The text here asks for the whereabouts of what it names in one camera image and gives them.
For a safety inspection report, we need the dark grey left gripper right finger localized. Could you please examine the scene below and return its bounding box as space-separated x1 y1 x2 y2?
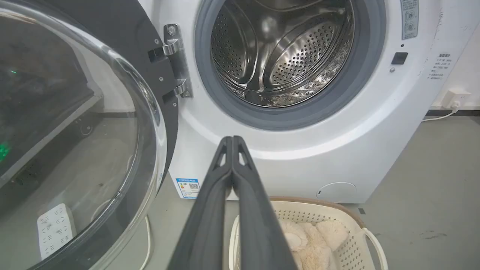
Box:
232 136 297 270

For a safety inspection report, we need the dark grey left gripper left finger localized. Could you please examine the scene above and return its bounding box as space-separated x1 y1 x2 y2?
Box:
167 136 234 270

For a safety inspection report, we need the white front-load washing machine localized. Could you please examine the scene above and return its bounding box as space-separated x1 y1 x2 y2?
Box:
137 0 480 204

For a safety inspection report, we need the washing machine glass door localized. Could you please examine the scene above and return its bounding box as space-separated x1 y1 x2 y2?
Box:
0 0 179 270

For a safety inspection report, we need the blue energy label sticker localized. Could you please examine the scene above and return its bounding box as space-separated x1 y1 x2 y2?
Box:
176 178 200 199

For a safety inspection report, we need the cream plush toy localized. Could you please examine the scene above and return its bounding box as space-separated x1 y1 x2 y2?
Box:
279 219 350 270

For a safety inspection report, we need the cream perforated laundry basket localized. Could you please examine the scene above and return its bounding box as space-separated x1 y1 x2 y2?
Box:
229 196 389 270

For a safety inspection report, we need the white power strip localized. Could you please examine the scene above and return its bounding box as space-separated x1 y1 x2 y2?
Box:
36 203 77 261

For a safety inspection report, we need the metal door hinge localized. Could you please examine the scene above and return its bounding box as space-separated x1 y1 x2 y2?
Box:
148 24 193 99

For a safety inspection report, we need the white power strip cable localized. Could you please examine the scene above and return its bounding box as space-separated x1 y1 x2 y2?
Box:
139 215 152 270

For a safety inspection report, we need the white plug cable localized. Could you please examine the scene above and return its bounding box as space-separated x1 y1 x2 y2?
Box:
421 106 460 123

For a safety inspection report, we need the white wall plug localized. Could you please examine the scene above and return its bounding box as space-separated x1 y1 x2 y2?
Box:
441 89 471 110

